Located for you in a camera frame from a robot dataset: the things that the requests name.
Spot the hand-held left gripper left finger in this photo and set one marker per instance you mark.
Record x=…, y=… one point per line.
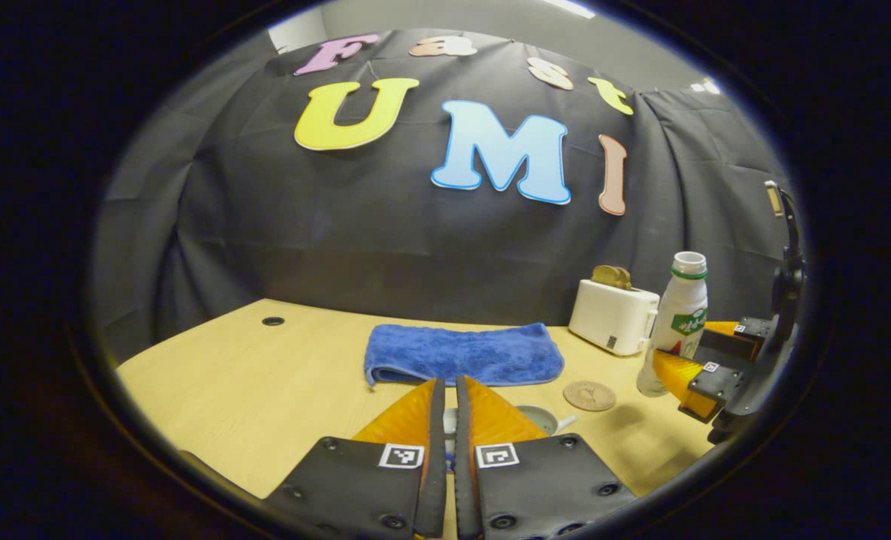
x=434, y=465

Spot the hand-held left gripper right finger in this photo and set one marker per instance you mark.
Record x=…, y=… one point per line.
x=464, y=480

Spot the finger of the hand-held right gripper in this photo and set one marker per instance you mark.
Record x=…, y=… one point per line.
x=715, y=382
x=738, y=337

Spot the white teacup lid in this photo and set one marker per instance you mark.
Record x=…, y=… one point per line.
x=450, y=431

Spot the white water bottle green label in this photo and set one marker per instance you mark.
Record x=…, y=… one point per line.
x=678, y=315

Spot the white teacup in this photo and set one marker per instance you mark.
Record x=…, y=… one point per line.
x=543, y=420

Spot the round brown coaster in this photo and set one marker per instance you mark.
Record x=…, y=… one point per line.
x=589, y=396

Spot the blue towel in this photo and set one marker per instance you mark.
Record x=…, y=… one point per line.
x=460, y=352

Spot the white toaster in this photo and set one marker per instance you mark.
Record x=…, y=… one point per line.
x=610, y=315

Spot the brown bread slice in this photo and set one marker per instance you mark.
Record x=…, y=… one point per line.
x=610, y=276

